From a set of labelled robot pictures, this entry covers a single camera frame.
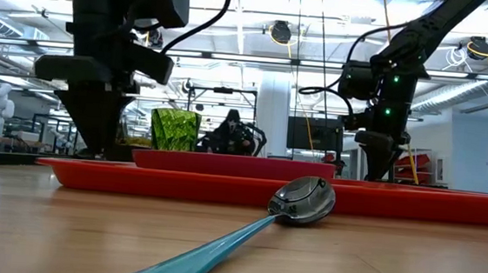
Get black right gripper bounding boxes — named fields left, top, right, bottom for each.
left=351, top=127, right=411, bottom=185

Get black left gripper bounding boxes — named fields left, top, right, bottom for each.
left=27, top=49, right=143, bottom=160

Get orange-red plastic tray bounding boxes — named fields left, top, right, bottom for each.
left=34, top=154, right=488, bottom=226

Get red round plate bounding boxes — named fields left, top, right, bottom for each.
left=130, top=146, right=338, bottom=184

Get metal spoon with teal handle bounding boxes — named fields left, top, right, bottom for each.
left=110, top=160, right=338, bottom=273

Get red storage bin shelf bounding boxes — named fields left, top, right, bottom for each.
left=393, top=150, right=438, bottom=186

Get white square pillar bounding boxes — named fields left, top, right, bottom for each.
left=253, top=70, right=293, bottom=158

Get person in black hood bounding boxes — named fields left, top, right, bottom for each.
left=201, top=105, right=259, bottom=158

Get black wall monitor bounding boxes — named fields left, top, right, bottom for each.
left=285, top=115, right=345, bottom=154

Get black metal frame rig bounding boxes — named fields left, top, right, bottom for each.
left=183, top=84, right=259, bottom=158

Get black ceiling cable reel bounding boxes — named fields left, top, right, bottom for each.
left=147, top=27, right=165, bottom=49
left=467, top=35, right=488, bottom=61
left=271, top=19, right=293, bottom=45
left=180, top=77, right=195, bottom=95

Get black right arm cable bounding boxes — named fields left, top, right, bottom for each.
left=297, top=13, right=411, bottom=123

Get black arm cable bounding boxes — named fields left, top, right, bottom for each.
left=161, top=0, right=232, bottom=61
left=297, top=13, right=411, bottom=123

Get thin black hanging cable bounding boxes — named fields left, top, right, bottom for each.
left=310, top=0, right=338, bottom=117

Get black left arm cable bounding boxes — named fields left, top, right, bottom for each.
left=161, top=0, right=232, bottom=61

